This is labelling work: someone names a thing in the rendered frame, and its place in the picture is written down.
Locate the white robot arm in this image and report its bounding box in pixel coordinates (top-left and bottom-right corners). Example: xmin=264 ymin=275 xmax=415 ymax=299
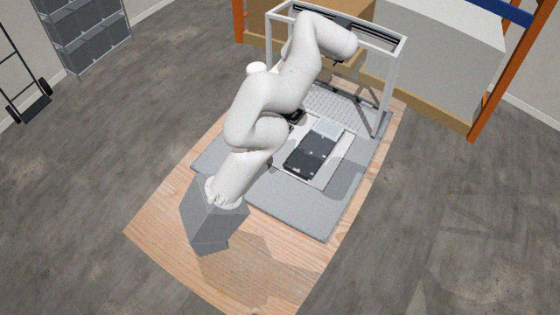
xmin=205 ymin=10 xmax=359 ymax=210

